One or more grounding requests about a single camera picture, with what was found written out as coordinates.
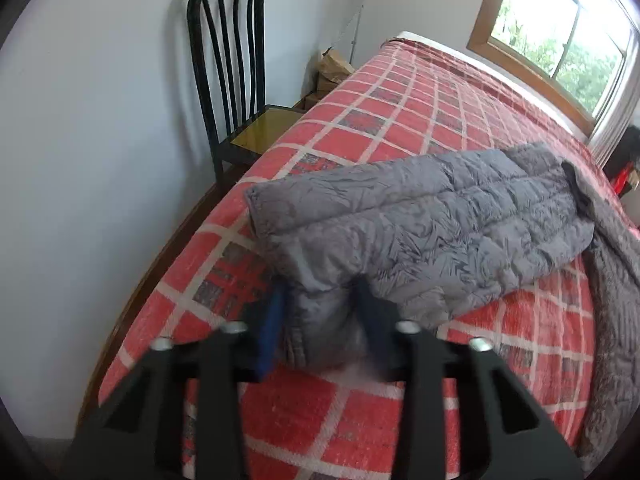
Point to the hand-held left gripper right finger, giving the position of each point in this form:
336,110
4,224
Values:
373,321

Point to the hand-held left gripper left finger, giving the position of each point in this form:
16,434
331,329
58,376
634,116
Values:
272,331

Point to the grey quilted blanket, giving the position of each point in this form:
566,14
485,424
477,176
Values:
425,220

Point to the dark hanging clothes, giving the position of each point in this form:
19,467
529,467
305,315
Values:
629,142

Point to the black wooden chair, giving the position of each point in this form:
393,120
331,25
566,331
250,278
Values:
260,135

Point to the red plaid blanket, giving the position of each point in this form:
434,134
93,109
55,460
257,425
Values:
400,120

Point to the cardboard box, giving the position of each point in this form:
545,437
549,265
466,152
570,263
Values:
314,101

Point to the brown cardboard boxes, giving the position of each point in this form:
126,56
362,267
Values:
334,67

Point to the red cloth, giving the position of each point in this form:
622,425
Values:
622,180

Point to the metal stand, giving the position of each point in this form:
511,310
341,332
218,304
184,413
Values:
361,5

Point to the white pleated curtain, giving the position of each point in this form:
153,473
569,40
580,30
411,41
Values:
617,110

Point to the wooden framed window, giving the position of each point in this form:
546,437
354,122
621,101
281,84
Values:
550,30

